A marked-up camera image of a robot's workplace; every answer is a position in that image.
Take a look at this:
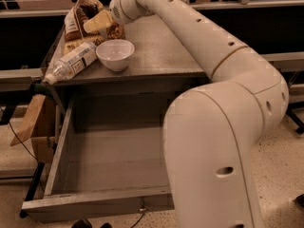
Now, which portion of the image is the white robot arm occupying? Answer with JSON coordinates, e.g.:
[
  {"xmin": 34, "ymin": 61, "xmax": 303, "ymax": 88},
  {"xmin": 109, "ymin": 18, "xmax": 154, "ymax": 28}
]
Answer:
[{"xmin": 84, "ymin": 0, "xmax": 289, "ymax": 228}]

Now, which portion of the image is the black cable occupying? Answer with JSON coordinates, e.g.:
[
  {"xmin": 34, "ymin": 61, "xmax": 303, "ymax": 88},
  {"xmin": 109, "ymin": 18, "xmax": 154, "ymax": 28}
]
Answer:
[{"xmin": 7, "ymin": 121, "xmax": 41, "ymax": 163}]

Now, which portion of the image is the brown chip bag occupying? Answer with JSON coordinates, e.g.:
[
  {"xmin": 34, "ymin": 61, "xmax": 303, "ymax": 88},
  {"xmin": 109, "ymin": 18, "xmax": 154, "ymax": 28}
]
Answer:
[{"xmin": 64, "ymin": 0, "xmax": 105, "ymax": 54}]

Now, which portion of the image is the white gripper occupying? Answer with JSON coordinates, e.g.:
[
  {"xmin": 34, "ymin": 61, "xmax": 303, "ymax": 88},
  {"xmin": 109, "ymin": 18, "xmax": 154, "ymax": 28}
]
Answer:
[{"xmin": 84, "ymin": 0, "xmax": 152, "ymax": 33}]

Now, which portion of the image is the orange soda can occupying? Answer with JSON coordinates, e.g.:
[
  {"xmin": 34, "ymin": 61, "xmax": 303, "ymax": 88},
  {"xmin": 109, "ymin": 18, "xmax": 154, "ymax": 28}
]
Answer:
[{"xmin": 106, "ymin": 23, "xmax": 125, "ymax": 40}]

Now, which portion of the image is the grey cabinet with top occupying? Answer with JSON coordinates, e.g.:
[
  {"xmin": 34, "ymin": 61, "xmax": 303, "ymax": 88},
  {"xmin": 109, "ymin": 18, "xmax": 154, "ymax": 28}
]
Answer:
[{"xmin": 47, "ymin": 15, "xmax": 210, "ymax": 115}]

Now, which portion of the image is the black stand leg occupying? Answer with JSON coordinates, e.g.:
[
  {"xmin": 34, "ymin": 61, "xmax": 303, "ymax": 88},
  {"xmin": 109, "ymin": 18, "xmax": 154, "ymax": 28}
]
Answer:
[{"xmin": 18, "ymin": 161, "xmax": 46, "ymax": 219}]

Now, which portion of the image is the white ceramic bowl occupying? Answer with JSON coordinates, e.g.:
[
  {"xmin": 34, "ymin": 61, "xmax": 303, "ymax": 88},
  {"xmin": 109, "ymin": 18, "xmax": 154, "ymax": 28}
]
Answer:
[{"xmin": 96, "ymin": 39, "xmax": 135, "ymax": 71}]

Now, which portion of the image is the clear plastic water bottle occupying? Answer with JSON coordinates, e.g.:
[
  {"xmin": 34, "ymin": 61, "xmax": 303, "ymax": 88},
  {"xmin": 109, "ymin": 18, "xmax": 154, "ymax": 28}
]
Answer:
[{"xmin": 45, "ymin": 42, "xmax": 97, "ymax": 85}]

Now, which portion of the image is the open grey top drawer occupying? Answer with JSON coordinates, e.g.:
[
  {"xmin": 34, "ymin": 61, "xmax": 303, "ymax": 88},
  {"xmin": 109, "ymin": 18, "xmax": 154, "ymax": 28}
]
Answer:
[{"xmin": 22, "ymin": 92, "xmax": 175, "ymax": 223}]

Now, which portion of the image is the wooden block bracket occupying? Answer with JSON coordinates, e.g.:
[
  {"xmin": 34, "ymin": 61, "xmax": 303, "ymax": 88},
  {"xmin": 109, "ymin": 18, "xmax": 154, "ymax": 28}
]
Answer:
[{"xmin": 10, "ymin": 94, "xmax": 56, "ymax": 163}]

